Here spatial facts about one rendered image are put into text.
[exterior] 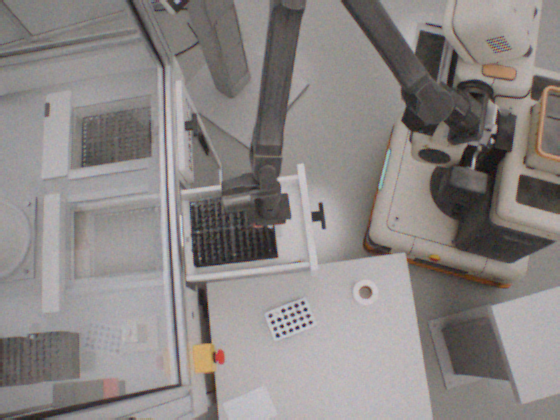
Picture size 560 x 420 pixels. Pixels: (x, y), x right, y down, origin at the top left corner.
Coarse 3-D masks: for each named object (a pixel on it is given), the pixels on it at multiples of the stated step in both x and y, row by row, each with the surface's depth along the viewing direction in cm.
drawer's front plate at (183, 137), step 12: (180, 84) 140; (180, 96) 139; (180, 108) 137; (180, 120) 136; (180, 132) 135; (180, 144) 134; (180, 156) 133; (180, 168) 132; (192, 168) 142; (192, 180) 140
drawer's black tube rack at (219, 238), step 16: (192, 208) 134; (208, 208) 131; (224, 208) 131; (192, 224) 131; (208, 224) 130; (224, 224) 130; (240, 224) 129; (192, 240) 129; (208, 240) 132; (224, 240) 128; (240, 240) 128; (256, 240) 128; (272, 240) 131; (208, 256) 130; (224, 256) 127; (240, 256) 130; (256, 256) 127; (272, 256) 129
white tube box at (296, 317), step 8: (288, 304) 133; (296, 304) 135; (304, 304) 136; (272, 312) 132; (280, 312) 132; (288, 312) 132; (296, 312) 132; (304, 312) 132; (272, 320) 133; (280, 320) 135; (288, 320) 131; (296, 320) 135; (304, 320) 131; (312, 320) 131; (272, 328) 131; (280, 328) 131; (288, 328) 131; (296, 328) 134; (304, 328) 131; (272, 336) 130; (280, 336) 130; (288, 336) 130
